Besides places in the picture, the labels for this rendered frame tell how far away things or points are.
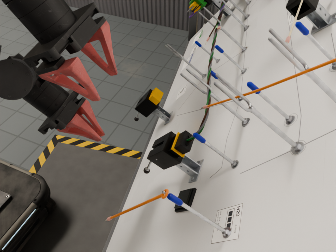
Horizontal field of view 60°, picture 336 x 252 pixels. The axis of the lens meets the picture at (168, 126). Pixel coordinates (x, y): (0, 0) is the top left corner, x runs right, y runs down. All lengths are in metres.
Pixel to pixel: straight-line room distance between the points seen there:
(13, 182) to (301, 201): 1.56
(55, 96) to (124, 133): 1.61
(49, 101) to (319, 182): 0.42
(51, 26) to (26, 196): 1.36
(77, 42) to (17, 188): 1.40
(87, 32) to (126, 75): 2.27
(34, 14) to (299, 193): 0.35
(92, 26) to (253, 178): 0.29
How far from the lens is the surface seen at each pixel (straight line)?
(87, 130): 0.55
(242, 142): 0.48
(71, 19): 0.39
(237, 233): 0.39
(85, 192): 1.87
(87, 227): 1.76
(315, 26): 0.56
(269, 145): 0.43
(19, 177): 1.76
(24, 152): 2.21
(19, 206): 1.66
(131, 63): 2.80
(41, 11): 0.38
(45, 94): 0.53
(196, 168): 0.55
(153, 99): 0.81
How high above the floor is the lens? 1.54
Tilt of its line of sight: 46 degrees down
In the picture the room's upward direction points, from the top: straight up
